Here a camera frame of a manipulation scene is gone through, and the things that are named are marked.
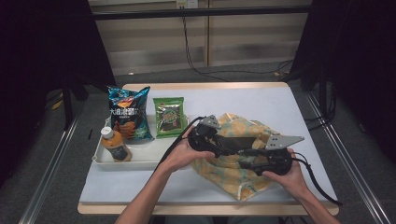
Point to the green snack packet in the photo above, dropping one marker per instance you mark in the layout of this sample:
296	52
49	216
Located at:
169	118

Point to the black horizontal bar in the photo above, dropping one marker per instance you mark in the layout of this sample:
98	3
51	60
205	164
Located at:
186	12

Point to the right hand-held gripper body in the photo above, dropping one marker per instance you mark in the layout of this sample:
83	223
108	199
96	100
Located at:
277	160

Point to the orange-print fabric bag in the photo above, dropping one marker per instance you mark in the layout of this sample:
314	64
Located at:
230	177

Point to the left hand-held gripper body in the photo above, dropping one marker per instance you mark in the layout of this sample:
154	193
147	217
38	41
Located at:
202	138

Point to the person's left hand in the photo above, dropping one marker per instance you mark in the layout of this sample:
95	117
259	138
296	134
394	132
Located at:
180	155

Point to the white table sheet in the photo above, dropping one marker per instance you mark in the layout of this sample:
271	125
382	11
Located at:
249	102

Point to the blue chips bag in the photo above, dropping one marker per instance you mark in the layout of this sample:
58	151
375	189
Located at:
127	118

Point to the black stand leg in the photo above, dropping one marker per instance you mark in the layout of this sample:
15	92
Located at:
67	105

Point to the white wall socket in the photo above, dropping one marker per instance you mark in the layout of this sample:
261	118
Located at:
186	3

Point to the white plastic tray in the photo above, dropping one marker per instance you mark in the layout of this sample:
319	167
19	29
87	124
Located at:
146	152

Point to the black curtain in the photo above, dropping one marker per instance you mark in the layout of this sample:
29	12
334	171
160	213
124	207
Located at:
358	46
37	46

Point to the person's right hand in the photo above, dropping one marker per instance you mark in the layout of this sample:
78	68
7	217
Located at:
292	180

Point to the orange drink bottle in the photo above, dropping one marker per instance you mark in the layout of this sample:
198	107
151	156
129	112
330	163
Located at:
118	149

